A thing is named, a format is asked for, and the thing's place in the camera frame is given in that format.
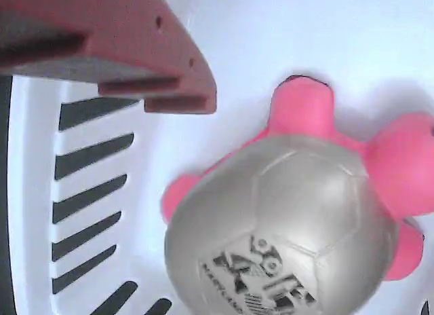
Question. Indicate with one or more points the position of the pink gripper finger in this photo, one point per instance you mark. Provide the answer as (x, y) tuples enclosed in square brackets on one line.
[(135, 33)]

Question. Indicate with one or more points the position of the pink turtle toy silver shell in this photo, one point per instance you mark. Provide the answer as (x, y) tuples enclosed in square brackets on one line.
[(285, 206)]

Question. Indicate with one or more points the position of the white slotted plastic basket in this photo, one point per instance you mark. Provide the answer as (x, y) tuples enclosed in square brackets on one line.
[(278, 30)]

